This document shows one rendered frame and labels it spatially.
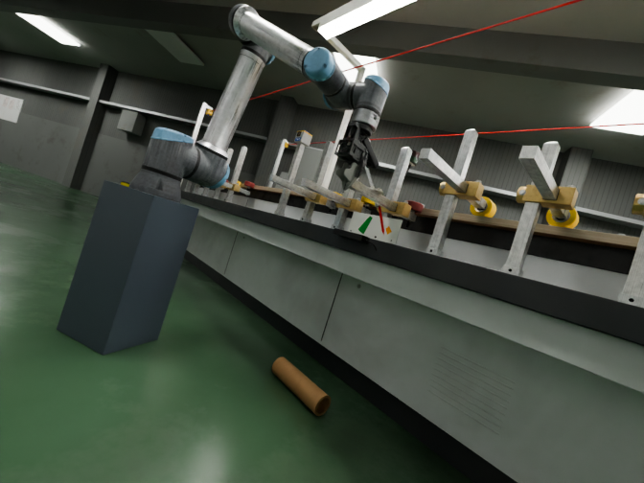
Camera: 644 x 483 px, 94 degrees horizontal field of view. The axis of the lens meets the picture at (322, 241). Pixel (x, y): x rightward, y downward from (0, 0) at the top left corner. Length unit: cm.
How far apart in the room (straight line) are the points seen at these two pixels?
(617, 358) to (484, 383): 43
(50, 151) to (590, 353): 1169
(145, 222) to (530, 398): 141
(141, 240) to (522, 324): 126
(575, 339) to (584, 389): 24
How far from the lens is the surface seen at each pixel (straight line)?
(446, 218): 114
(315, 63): 105
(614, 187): 691
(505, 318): 105
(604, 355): 102
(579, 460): 127
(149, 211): 125
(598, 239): 120
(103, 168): 994
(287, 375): 137
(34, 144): 1233
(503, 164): 643
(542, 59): 423
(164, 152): 135
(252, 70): 153
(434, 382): 135
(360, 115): 105
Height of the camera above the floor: 62
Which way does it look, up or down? level
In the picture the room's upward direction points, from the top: 18 degrees clockwise
